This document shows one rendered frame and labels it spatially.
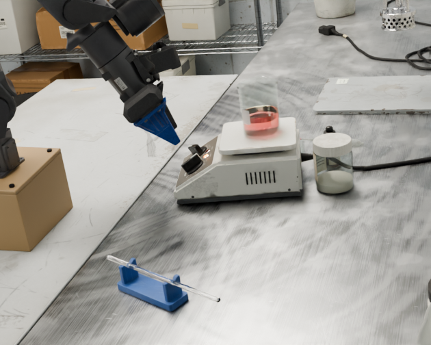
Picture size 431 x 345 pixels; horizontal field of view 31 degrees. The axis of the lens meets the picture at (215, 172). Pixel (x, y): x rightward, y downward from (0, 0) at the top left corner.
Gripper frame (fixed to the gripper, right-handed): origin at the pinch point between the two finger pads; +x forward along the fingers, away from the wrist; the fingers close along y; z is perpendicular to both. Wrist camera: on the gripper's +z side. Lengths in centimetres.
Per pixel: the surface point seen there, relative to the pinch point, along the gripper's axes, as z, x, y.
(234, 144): 6.5, 9.4, -3.2
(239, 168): 5.0, 12.3, -5.2
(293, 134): 14.6, 13.9, -2.8
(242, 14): 30, 36, 254
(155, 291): -11.3, 11.4, -27.4
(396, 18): 43, 17, 26
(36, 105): -28, -8, 61
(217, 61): 7, 48, 263
